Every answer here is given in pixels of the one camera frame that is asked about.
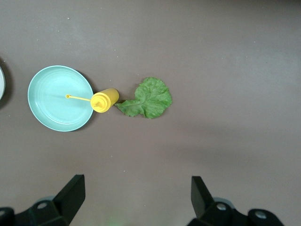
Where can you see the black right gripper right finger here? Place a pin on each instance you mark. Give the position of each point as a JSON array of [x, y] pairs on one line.
[[211, 212]]

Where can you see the green plate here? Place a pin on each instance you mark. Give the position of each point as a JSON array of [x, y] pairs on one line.
[[54, 110]]

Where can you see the green lettuce leaf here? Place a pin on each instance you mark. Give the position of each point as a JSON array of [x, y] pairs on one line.
[[152, 99]]

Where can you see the beige plate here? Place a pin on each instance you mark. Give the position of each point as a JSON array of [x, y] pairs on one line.
[[1, 82]]

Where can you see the yellow mustard squeeze bottle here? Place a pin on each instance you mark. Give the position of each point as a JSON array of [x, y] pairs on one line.
[[108, 99]]

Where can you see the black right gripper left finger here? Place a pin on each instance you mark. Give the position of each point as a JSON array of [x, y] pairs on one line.
[[58, 207]]

